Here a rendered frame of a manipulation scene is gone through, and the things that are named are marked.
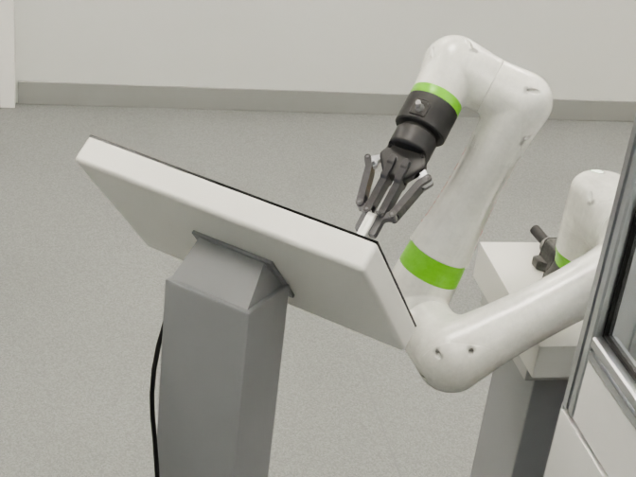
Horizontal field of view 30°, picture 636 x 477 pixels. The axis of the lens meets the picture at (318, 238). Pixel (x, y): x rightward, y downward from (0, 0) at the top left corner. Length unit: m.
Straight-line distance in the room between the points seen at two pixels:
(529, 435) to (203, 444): 0.75
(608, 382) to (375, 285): 0.35
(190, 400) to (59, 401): 1.39
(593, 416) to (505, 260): 0.74
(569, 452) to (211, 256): 0.62
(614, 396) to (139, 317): 2.20
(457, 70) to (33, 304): 2.02
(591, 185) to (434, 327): 0.42
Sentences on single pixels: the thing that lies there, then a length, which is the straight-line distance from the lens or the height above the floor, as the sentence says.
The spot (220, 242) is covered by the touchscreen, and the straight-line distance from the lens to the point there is 1.84.
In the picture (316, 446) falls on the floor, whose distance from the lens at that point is 3.19.
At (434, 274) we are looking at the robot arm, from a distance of 2.11.
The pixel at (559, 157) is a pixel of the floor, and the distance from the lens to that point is 5.18.
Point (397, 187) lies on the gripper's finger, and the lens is 1.96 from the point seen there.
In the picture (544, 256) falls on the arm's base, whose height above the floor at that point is 0.87.
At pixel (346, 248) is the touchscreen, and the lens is 1.64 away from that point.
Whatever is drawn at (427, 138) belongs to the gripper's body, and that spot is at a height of 1.20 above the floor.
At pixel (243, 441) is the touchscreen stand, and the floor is 0.77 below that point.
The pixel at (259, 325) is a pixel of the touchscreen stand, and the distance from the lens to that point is 1.82.
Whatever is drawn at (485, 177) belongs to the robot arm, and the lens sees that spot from 2.07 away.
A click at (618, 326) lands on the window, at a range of 1.70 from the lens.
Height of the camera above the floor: 1.96
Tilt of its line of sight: 28 degrees down
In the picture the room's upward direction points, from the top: 7 degrees clockwise
